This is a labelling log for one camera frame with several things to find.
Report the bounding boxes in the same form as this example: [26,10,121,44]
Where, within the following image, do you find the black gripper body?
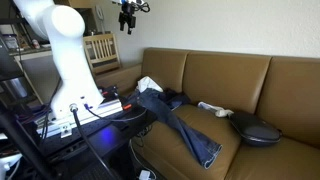
[118,3,138,30]

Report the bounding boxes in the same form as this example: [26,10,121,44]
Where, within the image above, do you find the white towel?
[136,75,165,94]

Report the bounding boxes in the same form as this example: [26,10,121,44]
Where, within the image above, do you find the wooden slatted chair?
[82,32,123,76]

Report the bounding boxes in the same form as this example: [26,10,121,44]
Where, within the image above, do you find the black box with red button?
[100,85,121,101]

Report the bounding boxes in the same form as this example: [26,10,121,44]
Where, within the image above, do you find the red white can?
[31,38,41,50]

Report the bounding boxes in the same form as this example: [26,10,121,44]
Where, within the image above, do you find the grey kitchen counter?
[7,45,63,105]

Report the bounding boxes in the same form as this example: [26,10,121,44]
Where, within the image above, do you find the blue denim jeans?
[127,87,224,170]

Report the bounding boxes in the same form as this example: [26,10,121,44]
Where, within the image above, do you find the black robot table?
[18,94,158,180]

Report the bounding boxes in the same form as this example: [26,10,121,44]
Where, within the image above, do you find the brown leather sofa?
[94,47,320,180]

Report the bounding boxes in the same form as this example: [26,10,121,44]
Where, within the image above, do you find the clear storage jar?
[2,33,20,52]

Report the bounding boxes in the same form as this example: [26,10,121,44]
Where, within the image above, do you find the white power adapter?
[137,169,152,180]

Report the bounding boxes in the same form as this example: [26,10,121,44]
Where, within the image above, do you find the black tripod pole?
[0,105,55,180]

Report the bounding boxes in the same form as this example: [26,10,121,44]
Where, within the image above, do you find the black oval cushion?
[228,111,283,148]

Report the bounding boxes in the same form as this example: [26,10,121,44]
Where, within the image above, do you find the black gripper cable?
[133,0,151,14]

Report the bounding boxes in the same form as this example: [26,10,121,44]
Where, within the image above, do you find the aluminium robot base mount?
[34,97,125,140]

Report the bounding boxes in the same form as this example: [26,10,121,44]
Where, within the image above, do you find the thin black cable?
[83,103,148,123]

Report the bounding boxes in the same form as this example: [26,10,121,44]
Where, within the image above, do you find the thick black base cable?
[68,103,118,180]

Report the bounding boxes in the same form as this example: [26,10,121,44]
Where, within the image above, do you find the white floor cable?
[128,139,158,180]

